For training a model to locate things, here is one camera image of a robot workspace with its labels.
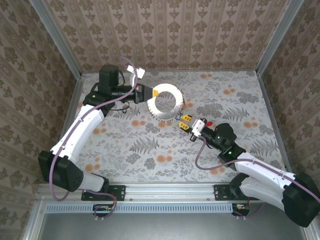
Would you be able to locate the round metal disc with keyrings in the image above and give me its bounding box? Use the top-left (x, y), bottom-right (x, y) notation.
top-left (146, 83), bottom-right (186, 123)

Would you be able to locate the grey metal panel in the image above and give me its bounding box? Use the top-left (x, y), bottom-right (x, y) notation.
top-left (37, 212), bottom-right (310, 240)

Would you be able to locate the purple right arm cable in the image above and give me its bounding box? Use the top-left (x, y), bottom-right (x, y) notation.
top-left (194, 136), bottom-right (320, 222)

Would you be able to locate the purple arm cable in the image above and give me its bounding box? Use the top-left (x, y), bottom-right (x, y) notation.
top-left (48, 56), bottom-right (140, 222)
top-left (194, 136), bottom-right (320, 222)

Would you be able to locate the aluminium side rail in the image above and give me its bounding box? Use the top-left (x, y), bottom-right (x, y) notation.
top-left (256, 71), bottom-right (296, 176)
top-left (59, 73), bottom-right (86, 148)

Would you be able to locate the aluminium frame post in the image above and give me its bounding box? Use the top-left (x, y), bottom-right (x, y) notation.
top-left (306, 219), bottom-right (320, 240)
top-left (21, 199), bottom-right (45, 240)
top-left (255, 0), bottom-right (305, 76)
top-left (28, 0), bottom-right (84, 79)

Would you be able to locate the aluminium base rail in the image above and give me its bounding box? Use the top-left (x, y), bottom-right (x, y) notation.
top-left (36, 181), bottom-right (261, 202)

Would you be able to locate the black connector box with wires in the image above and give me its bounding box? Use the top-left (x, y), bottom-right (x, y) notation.
top-left (231, 202), bottom-right (252, 216)
top-left (92, 203), bottom-right (117, 218)

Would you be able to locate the white slotted cable duct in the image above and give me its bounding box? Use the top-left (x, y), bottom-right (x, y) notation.
top-left (45, 202), bottom-right (233, 214)

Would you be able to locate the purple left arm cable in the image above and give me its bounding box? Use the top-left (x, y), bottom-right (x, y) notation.
top-left (48, 56), bottom-right (140, 222)

